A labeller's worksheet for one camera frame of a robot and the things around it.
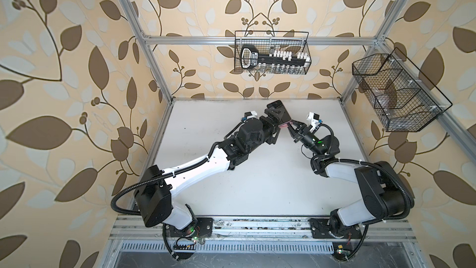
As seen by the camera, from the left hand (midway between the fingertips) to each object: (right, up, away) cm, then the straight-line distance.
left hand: (283, 114), depth 68 cm
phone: (+3, -2, +10) cm, 10 cm away
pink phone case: (+3, -4, +8) cm, 9 cm away
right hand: (+2, -3, +9) cm, 10 cm away
